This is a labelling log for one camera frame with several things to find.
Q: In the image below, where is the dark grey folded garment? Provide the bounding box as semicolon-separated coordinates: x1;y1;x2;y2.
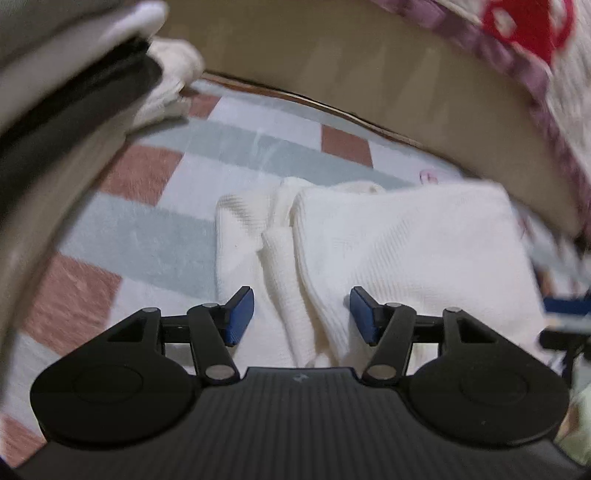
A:
0;39;163;195

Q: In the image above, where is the white quilted bed cover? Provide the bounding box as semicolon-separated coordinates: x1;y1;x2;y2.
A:
369;0;591;232

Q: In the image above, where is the white waffle garment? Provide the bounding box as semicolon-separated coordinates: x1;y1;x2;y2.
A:
215;178;555;370

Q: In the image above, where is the white knit folded garment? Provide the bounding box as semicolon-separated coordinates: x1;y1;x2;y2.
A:
124;39;206;134

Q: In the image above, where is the checked rug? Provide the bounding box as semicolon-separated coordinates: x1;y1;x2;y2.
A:
0;76;467;467

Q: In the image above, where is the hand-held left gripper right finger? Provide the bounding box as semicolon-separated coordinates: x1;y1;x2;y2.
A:
349;285;499;386

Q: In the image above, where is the cream folded garment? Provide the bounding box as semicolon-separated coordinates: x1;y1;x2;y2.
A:
0;117;134;398

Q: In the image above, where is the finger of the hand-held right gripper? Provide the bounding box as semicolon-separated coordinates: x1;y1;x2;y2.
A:
539;327;591;352
544;298;591;319

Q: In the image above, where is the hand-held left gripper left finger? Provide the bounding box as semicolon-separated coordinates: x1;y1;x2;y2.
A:
108;285;256;385

